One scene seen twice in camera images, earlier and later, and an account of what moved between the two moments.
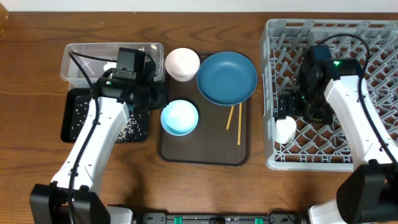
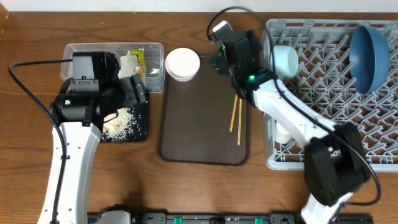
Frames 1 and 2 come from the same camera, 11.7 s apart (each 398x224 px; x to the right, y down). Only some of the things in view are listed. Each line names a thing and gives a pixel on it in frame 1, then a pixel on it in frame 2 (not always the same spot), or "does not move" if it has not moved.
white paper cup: (285, 130) does not move
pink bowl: (182, 64) does not move
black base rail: (288, 217) does not move
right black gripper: (288, 106) → (218, 63)
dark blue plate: (227, 78) → (369, 59)
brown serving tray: (211, 143) does not move
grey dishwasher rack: (284, 42) does not move
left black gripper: (163, 91) → (131, 97)
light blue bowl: (179, 117) → (285, 61)
